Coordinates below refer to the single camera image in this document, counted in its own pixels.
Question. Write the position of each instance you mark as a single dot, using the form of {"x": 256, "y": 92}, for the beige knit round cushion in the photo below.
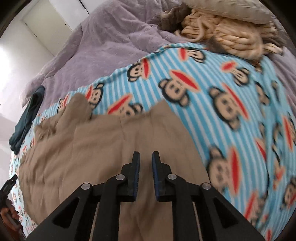
{"x": 252, "y": 11}

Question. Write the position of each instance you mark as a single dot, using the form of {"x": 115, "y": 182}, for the lavender fleece blanket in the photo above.
{"x": 115, "y": 35}

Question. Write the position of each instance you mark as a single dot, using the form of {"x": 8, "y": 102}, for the left hand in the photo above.
{"x": 10, "y": 217}

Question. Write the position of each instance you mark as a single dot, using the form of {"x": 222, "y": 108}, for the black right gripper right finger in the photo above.
{"x": 162, "y": 187}

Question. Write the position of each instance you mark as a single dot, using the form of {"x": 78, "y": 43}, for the dark teal folded garment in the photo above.
{"x": 26, "y": 119}

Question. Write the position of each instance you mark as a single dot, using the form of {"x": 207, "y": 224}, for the blue monkey print blanket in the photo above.
{"x": 236, "y": 113}

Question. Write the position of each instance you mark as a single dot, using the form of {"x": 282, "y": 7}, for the tan cable knit sweater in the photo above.
{"x": 223, "y": 35}

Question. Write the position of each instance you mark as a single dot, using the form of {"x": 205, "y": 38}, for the beige puffer jacket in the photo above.
{"x": 74, "y": 147}

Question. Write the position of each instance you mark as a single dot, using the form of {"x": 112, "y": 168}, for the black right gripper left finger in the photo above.
{"x": 129, "y": 188}

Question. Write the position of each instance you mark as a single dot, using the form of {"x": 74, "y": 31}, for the white wardrobe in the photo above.
{"x": 73, "y": 12}

